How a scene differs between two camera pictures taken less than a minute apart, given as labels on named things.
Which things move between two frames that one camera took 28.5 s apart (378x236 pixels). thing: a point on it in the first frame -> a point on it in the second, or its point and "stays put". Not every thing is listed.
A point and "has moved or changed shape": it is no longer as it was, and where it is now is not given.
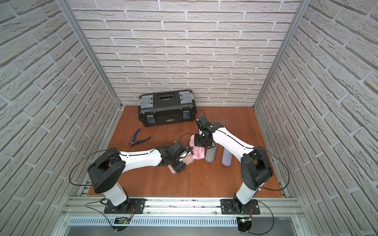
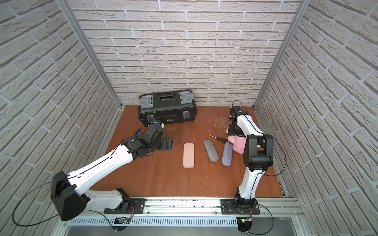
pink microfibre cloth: [198, 152] has moved or changed shape
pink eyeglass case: [188, 160] has moved or changed shape
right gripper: [198, 143] -> [232, 131]
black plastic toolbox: [166, 107] stays put
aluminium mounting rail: [93, 208] stays put
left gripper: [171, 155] -> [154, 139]
